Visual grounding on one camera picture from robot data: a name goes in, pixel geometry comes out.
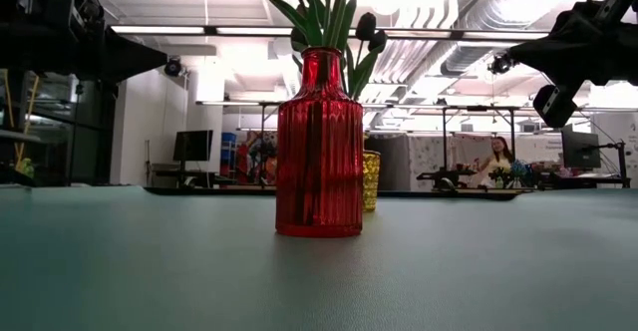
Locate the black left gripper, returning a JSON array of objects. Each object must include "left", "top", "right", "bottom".
[{"left": 0, "top": 0, "right": 168, "bottom": 85}]

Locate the black gantry frame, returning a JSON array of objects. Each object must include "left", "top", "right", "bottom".
[{"left": 441, "top": 104, "right": 520, "bottom": 173}]

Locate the black round spotlight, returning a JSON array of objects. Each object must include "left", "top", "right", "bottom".
[
  {"left": 486, "top": 52, "right": 514, "bottom": 76},
  {"left": 162, "top": 56, "right": 190, "bottom": 78}
]

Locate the wooden stick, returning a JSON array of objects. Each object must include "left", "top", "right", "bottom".
[{"left": 3, "top": 69, "right": 40, "bottom": 170}]

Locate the black artificial tulip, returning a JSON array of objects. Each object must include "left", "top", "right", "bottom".
[
  {"left": 346, "top": 11, "right": 381, "bottom": 101},
  {"left": 368, "top": 29, "right": 389, "bottom": 56}
]

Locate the blue flower bouquet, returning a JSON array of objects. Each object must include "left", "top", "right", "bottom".
[{"left": 490, "top": 159, "right": 532, "bottom": 188}]

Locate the person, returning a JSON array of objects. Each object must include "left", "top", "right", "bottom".
[{"left": 473, "top": 136, "right": 514, "bottom": 188}]

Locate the dark gray partition panel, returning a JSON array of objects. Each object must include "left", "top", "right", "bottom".
[{"left": 366, "top": 135, "right": 411, "bottom": 191}]

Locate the black metal table frame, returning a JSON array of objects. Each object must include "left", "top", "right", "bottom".
[{"left": 143, "top": 185, "right": 522, "bottom": 202}]

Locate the yellow glass vase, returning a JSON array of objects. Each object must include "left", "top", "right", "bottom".
[{"left": 361, "top": 149, "right": 383, "bottom": 213}]

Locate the silver ventilation duct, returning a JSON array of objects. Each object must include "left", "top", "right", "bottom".
[{"left": 438, "top": 0, "right": 554, "bottom": 78}]

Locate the red ribbed glass vase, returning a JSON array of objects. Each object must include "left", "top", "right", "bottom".
[{"left": 274, "top": 46, "right": 365, "bottom": 238}]

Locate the black background monitor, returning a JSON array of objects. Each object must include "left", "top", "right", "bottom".
[
  {"left": 561, "top": 124, "right": 602, "bottom": 169},
  {"left": 172, "top": 130, "right": 214, "bottom": 163}
]

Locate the white patterned curtain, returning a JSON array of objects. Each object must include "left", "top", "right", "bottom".
[{"left": 408, "top": 135, "right": 499, "bottom": 190}]

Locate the teal table mat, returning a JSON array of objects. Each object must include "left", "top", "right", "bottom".
[{"left": 0, "top": 184, "right": 638, "bottom": 331}]

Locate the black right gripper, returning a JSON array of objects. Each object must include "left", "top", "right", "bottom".
[{"left": 507, "top": 0, "right": 638, "bottom": 129}]

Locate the long ceiling light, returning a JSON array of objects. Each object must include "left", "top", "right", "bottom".
[{"left": 110, "top": 24, "right": 549, "bottom": 41}]

